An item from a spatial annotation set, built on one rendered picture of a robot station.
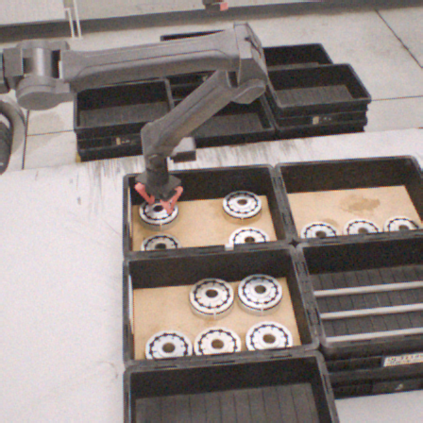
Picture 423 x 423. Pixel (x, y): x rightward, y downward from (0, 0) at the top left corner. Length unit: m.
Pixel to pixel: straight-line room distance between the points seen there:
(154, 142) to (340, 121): 1.38
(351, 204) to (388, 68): 2.42
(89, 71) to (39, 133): 2.45
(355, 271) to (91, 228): 0.77
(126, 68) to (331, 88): 1.88
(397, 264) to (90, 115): 1.56
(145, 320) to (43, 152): 2.04
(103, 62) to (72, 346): 0.78
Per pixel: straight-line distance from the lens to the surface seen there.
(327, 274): 1.58
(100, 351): 1.60
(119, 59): 1.10
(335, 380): 1.43
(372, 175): 1.80
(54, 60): 1.14
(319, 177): 1.76
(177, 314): 1.48
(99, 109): 2.76
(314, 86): 2.88
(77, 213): 1.94
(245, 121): 2.82
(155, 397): 1.36
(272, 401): 1.35
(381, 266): 1.61
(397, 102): 3.79
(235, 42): 1.11
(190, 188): 1.71
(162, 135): 1.40
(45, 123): 3.62
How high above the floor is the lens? 2.00
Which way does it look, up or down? 44 degrees down
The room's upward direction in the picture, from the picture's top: 1 degrees counter-clockwise
